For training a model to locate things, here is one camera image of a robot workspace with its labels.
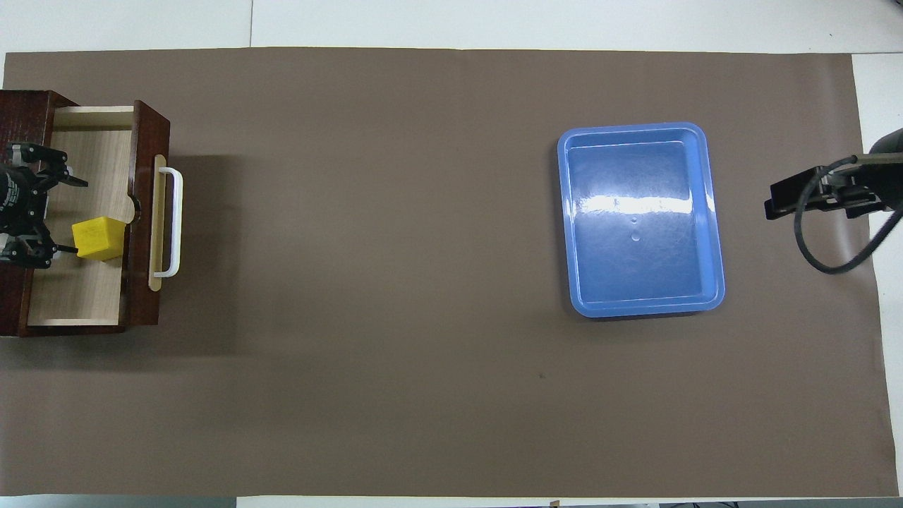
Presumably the wooden drawer with white handle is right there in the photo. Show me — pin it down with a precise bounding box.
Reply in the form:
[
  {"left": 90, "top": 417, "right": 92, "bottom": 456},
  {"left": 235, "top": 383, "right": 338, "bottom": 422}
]
[{"left": 27, "top": 100, "right": 184, "bottom": 330}]

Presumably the brown table mat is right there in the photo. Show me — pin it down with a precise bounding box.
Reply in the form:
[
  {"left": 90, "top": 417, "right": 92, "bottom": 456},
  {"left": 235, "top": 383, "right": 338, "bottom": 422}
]
[{"left": 0, "top": 47, "right": 898, "bottom": 498}]

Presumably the blue plastic tray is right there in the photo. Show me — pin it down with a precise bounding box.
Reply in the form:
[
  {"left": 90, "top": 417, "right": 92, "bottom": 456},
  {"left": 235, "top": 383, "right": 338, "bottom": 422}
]
[{"left": 557, "top": 122, "right": 726, "bottom": 318}]

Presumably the dark wooden drawer cabinet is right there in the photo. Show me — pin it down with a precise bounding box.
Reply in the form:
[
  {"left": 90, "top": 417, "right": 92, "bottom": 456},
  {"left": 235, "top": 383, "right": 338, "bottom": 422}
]
[{"left": 0, "top": 90, "right": 59, "bottom": 338}]

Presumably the yellow cube block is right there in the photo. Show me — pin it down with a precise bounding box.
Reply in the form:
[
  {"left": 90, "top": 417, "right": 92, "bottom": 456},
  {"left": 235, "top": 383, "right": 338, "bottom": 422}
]
[{"left": 71, "top": 216, "right": 128, "bottom": 262}]

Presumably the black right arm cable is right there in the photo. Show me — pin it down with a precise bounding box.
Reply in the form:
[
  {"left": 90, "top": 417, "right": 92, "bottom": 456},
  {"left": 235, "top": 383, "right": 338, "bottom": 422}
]
[{"left": 794, "top": 155, "right": 903, "bottom": 275}]

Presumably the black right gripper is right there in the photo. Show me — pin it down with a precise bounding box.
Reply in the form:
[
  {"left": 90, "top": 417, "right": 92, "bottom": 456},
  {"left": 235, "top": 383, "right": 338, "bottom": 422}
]
[{"left": 763, "top": 128, "right": 903, "bottom": 220}]

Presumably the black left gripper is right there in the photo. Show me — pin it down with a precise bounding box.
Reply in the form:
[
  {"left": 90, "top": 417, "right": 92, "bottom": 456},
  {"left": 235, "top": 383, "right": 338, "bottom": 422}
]
[{"left": 0, "top": 142, "right": 90, "bottom": 271}]

